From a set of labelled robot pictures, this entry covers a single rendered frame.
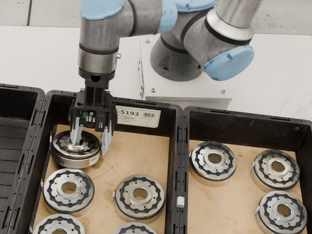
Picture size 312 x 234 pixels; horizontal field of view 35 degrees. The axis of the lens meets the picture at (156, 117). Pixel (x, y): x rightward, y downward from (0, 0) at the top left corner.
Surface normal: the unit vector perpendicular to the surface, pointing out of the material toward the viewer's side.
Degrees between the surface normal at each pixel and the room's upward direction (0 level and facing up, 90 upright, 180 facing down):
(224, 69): 98
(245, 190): 0
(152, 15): 55
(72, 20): 0
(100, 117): 70
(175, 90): 1
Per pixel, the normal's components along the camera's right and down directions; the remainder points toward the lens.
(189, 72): 0.34, 0.52
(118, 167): 0.11, -0.63
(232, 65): 0.46, 0.79
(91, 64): -0.17, 0.48
